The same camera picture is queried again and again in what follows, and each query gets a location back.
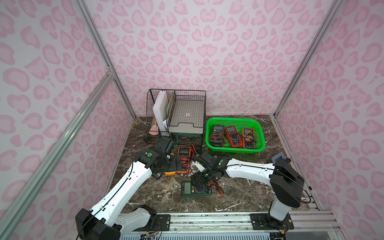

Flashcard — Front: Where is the yellow multimeter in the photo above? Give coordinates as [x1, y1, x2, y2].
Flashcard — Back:
[165, 170, 177, 176]

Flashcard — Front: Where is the black multimeter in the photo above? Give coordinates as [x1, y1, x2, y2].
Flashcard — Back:
[189, 144, 201, 160]

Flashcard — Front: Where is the dark multimeter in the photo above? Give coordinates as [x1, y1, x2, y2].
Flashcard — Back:
[209, 125, 225, 147]

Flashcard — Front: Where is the green multimeter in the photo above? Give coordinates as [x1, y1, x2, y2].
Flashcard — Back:
[181, 181, 212, 198]

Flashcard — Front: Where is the red multimeter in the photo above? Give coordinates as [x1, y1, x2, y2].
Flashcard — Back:
[225, 126, 243, 148]

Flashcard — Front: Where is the orange Victor multimeter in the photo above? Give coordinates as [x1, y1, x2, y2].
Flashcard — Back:
[242, 128, 257, 149]

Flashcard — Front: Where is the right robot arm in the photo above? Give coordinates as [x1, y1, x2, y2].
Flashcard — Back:
[193, 152, 305, 222]

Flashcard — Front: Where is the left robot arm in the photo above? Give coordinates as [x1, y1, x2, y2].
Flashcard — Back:
[75, 137, 176, 240]

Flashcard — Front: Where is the green plastic basket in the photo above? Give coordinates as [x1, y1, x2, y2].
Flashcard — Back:
[205, 117, 266, 154]

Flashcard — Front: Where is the grey tray on rack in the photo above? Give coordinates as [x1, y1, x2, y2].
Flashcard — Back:
[168, 100, 206, 134]

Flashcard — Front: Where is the grey white device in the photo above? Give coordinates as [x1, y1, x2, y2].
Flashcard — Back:
[271, 152, 287, 163]

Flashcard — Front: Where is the black wire mesh rack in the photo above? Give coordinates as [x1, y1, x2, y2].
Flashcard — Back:
[144, 89, 207, 148]

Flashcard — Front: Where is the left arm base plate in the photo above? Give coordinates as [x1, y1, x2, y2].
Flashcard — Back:
[134, 214, 171, 232]

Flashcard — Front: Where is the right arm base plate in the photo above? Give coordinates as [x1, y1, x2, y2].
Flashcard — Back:
[250, 214, 295, 231]

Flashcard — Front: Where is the aluminium front rail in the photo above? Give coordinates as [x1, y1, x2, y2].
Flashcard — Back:
[80, 211, 346, 240]

